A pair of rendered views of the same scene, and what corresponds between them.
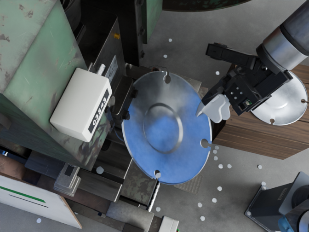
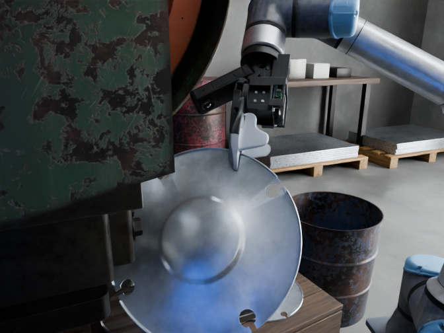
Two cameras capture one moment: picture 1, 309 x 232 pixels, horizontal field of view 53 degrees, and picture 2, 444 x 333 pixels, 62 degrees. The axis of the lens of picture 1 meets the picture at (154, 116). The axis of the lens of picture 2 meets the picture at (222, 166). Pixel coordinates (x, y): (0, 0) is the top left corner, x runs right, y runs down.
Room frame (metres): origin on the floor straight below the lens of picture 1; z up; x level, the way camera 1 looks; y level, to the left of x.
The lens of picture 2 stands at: (-0.16, 0.28, 1.16)
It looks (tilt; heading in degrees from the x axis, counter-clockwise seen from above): 18 degrees down; 318
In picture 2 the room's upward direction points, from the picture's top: straight up
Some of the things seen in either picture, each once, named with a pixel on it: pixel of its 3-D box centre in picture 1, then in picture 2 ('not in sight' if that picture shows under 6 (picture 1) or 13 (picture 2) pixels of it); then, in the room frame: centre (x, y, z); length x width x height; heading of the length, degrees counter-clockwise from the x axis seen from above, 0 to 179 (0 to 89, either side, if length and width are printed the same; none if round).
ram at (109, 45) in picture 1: (92, 74); (59, 151); (0.30, 0.14, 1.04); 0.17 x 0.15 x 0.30; 72
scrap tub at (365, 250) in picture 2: not in sight; (328, 256); (0.65, -1.09, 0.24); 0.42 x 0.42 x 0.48
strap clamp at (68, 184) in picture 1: (72, 163); not in sight; (0.15, 0.23, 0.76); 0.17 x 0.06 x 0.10; 162
